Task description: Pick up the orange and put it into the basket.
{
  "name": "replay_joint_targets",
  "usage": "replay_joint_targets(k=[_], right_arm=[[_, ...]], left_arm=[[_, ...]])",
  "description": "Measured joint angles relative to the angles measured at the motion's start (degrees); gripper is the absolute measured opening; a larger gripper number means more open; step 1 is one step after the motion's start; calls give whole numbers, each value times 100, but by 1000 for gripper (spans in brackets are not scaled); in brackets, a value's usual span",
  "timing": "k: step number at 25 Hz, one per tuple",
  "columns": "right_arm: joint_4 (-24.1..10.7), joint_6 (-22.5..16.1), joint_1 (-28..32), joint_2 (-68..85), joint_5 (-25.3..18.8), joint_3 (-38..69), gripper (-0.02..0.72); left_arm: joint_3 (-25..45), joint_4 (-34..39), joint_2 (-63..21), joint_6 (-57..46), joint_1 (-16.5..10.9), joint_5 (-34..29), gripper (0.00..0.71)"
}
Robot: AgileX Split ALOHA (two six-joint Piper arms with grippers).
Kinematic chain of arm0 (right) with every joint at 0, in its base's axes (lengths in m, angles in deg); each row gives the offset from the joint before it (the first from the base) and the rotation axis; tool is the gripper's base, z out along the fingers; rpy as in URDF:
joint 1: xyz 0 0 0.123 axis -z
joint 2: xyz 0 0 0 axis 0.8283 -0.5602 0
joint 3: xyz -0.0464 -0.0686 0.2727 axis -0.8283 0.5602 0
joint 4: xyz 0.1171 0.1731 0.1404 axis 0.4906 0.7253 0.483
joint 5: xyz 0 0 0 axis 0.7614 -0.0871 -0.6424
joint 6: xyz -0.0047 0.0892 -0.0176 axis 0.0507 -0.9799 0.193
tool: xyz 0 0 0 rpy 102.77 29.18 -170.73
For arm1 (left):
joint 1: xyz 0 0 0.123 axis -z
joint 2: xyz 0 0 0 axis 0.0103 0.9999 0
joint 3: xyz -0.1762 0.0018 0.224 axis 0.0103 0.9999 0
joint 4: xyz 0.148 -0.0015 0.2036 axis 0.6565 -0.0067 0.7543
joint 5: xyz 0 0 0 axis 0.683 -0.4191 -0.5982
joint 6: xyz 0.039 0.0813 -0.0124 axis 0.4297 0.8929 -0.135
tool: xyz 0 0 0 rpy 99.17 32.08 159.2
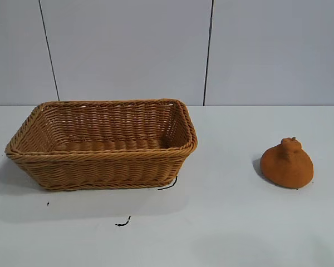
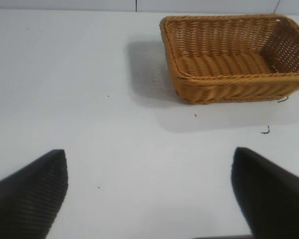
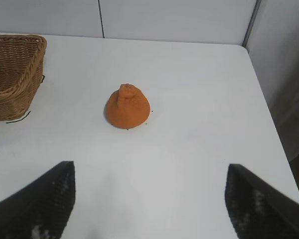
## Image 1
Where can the brown woven wicker basket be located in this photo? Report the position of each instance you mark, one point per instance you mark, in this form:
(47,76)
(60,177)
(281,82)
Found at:
(105,164)

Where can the orange-brown bread-like lump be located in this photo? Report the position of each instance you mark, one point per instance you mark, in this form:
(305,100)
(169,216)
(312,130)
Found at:
(286,167)

